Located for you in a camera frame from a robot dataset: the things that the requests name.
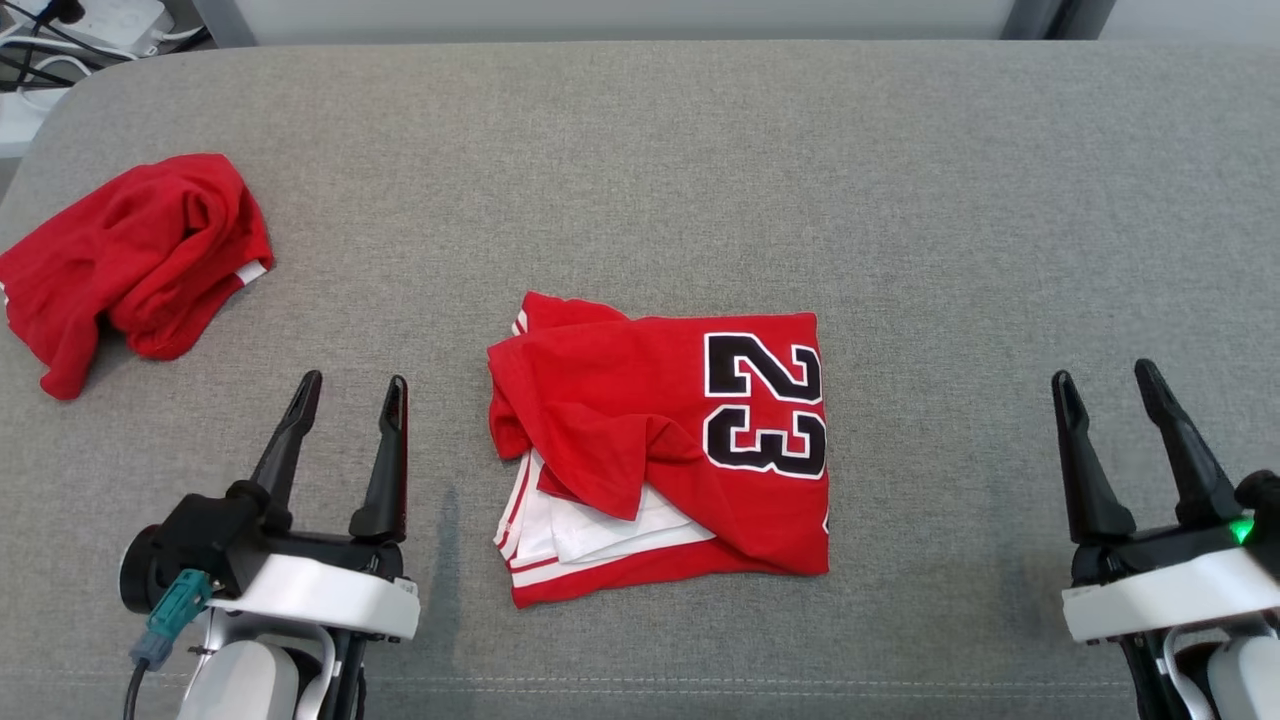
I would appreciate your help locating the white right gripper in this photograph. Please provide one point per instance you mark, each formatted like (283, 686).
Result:
(1170, 595)

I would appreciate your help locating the teal left camera connector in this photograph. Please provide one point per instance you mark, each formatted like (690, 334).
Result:
(175, 610)

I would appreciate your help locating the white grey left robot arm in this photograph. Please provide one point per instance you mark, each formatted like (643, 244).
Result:
(245, 680)

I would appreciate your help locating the light grey partition post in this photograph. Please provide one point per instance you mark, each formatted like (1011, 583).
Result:
(1028, 18)
(225, 22)

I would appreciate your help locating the red basketball jersey number 23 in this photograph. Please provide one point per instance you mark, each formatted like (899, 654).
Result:
(620, 400)

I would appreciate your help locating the white power strip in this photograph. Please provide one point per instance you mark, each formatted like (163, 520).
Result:
(120, 22)

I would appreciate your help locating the dark grey partition post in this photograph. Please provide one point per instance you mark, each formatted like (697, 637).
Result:
(1085, 18)

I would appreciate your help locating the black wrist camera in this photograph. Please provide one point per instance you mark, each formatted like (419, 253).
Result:
(1262, 510)
(200, 530)

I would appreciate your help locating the black plug adapter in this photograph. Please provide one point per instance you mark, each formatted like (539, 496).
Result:
(62, 10)

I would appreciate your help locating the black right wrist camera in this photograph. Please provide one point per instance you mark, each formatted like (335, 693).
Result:
(1262, 510)

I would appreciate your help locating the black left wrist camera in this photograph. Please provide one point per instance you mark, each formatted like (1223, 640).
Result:
(200, 530)

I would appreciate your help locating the white flat floor strip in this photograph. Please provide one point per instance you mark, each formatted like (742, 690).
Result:
(30, 120)

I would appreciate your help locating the white partition panel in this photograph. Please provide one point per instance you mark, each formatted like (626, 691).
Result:
(1200, 15)
(600, 15)

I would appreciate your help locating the red shorts with white band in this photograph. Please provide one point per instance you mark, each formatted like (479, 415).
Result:
(140, 260)

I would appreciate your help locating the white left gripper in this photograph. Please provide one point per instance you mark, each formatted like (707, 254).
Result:
(330, 595)

